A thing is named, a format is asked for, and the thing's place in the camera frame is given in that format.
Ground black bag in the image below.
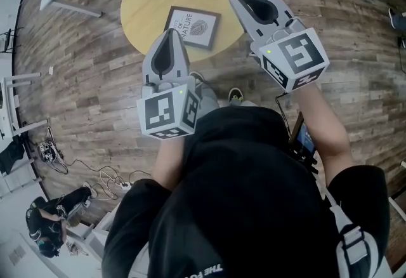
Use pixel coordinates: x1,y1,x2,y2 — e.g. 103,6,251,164
0,140,25,176

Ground dark framed picture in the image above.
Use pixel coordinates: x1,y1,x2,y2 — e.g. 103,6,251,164
163,6,222,51

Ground floor cables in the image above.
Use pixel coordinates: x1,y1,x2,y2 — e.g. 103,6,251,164
62,159,150,201

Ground black folding chair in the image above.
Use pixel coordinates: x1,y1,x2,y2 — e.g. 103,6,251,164
0,27,23,55

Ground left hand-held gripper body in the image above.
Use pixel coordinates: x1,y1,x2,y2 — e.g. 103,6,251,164
136,74,204,142

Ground tangled cable device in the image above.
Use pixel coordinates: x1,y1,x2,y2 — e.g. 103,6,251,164
37,126,69,175

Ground white table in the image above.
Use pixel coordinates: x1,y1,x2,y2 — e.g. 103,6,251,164
84,202,123,258

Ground black screen device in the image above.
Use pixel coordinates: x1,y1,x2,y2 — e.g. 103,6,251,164
288,110,318,173

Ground person's right forearm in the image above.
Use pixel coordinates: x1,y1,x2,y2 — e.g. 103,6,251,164
290,83,353,184

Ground round yellow table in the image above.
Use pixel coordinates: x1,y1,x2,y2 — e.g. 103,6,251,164
120,0,258,64

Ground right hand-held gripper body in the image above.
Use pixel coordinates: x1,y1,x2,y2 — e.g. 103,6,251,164
250,15,330,93

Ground person's right shoe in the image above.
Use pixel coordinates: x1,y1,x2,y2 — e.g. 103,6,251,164
228,87,244,103

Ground person's left forearm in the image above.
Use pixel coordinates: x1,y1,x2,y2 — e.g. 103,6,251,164
151,135,187,190

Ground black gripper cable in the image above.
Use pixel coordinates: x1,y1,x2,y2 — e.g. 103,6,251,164
274,91,296,141

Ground person's left shoe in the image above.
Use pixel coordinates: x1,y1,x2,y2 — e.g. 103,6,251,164
189,70,206,88

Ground person's shoe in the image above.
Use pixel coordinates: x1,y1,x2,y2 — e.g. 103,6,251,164
228,87,244,103
189,70,206,88

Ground grey shoulder strap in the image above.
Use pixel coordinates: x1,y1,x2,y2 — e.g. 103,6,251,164
325,190,381,278

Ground person's black shirt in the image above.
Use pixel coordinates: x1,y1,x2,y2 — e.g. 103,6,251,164
101,107,391,278

